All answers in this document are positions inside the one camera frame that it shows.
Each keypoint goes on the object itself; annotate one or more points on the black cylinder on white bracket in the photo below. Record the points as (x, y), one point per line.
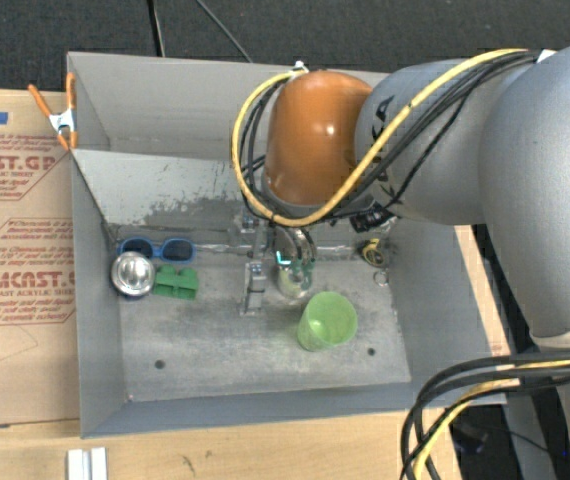
(367, 220)

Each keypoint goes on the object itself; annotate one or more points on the blue sunglasses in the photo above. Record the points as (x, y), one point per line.
(177, 250)

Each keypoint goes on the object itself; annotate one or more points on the yellow and black tape measure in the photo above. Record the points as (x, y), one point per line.
(375, 252)

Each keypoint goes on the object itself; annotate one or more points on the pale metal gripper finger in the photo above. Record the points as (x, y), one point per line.
(255, 293)
(260, 242)

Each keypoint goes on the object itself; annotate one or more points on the grey metal bin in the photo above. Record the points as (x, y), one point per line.
(245, 348)

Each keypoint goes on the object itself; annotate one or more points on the green plastic cup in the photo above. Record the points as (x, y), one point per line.
(326, 322)

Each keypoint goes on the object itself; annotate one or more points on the brown cardboard board red print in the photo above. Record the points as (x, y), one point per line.
(25, 248)

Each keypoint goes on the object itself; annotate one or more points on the green toy building block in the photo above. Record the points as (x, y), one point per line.
(177, 283)

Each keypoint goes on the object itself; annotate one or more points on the silver metal cup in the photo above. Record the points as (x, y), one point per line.
(132, 274)

